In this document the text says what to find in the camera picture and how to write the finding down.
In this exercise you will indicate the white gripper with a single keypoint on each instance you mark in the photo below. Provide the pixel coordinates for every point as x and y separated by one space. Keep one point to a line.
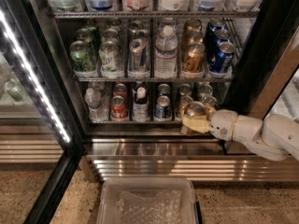
222 124

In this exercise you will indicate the orange soda can front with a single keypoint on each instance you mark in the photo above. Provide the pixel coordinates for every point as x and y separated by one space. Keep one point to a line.
194 109

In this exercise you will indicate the orange soda can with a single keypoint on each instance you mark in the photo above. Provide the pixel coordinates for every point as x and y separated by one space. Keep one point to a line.
182 105
194 109

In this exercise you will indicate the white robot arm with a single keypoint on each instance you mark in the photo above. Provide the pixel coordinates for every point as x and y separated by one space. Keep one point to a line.
274 138

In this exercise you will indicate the silver can bottom front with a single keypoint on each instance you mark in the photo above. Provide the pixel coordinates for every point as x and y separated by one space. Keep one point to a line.
210 101

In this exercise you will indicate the orange soda can rear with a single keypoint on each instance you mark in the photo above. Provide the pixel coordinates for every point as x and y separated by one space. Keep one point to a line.
182 105

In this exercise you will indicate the silver can bottom rear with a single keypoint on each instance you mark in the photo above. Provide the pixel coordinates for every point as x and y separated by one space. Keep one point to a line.
202 91

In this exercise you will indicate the blue pepsi can bottom front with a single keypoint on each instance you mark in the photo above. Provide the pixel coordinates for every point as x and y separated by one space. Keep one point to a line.
163 108

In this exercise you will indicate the blue pepsi can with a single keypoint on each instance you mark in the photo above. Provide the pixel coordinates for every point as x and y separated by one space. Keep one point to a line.
163 108
164 90

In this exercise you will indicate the blue pepsi can bottom rear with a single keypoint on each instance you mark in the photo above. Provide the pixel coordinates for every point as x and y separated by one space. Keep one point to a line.
164 90

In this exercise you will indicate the blue can middle front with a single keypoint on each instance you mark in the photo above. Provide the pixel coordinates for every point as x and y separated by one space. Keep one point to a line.
222 58

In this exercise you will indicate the gold can middle front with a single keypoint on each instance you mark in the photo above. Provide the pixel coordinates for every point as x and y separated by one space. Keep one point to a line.
193 57

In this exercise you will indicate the gold can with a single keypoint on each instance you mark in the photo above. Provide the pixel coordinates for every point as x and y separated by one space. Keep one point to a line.
193 57
192 36
192 25

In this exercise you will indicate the red soda can front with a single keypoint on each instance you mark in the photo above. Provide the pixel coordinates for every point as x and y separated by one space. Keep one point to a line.
118 108

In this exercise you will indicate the red soda can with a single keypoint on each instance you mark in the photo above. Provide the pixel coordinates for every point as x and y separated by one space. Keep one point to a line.
118 108
120 90

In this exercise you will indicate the silver blue can front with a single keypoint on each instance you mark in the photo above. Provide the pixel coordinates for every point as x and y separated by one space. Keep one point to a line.
138 56

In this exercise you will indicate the silver blue can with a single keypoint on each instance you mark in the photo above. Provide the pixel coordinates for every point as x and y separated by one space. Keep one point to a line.
138 56
143 35
133 27

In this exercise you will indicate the red soda can rear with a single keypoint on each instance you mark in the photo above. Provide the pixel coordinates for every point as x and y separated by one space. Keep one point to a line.
120 90

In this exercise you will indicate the blue can middle rear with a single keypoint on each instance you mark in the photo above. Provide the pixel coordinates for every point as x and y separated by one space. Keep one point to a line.
213 25

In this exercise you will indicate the gold can middle rear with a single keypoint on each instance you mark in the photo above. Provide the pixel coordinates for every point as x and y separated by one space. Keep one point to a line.
192 25

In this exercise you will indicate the steel fridge base grille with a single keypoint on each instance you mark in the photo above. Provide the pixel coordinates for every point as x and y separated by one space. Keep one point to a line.
199 160

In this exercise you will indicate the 7up can middle front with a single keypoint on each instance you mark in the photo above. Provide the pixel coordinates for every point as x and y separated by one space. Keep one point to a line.
110 57

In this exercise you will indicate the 7up can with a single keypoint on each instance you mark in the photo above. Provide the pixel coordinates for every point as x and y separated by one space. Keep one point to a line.
115 24
110 57
110 35

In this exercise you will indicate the silver blue can rear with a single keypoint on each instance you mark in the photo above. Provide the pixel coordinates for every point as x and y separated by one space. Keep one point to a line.
133 27

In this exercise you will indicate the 7up can middle rear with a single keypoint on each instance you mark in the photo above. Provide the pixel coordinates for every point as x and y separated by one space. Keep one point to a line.
115 24

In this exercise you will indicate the green can middle front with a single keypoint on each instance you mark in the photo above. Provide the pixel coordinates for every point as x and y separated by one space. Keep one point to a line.
81 57

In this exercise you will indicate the dark glass bottle front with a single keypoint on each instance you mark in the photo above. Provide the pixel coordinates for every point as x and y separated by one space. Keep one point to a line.
141 105

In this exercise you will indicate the dark glass bottle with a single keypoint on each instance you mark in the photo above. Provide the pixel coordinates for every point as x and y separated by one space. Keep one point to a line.
138 84
141 105

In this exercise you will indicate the dark glass bottle rear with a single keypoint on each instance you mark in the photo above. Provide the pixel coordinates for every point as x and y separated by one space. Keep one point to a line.
138 84

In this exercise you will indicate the clear water bottle middle front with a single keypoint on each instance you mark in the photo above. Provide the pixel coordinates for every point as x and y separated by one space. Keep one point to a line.
166 53

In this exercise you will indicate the clear water bottle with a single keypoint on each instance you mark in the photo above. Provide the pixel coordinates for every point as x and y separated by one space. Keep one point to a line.
97 111
98 86
168 21
166 53

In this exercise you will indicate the bubble wrap sheet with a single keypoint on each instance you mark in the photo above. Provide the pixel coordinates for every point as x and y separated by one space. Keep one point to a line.
154 207

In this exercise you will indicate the clear water bottle middle rear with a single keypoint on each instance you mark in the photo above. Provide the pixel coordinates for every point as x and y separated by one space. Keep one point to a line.
168 21

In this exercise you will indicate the clear water bottle bottom front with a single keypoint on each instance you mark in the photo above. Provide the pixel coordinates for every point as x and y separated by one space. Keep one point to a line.
97 111

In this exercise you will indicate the clear water bottle bottom rear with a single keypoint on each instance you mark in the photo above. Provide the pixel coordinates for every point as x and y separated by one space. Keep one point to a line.
98 86

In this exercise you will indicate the clear plastic bin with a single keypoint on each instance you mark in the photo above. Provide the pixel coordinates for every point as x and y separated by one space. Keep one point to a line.
109 212

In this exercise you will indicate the bottom wire shelf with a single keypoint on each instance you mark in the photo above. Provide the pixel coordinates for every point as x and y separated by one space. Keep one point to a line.
153 122

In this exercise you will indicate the wire shelf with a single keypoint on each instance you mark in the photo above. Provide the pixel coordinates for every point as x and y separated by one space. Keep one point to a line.
153 122
152 14
154 79

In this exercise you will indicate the middle wire shelf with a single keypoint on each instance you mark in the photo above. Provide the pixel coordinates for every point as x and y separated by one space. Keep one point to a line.
154 79

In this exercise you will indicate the top wire shelf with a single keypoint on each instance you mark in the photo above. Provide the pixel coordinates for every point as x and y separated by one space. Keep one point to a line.
152 14

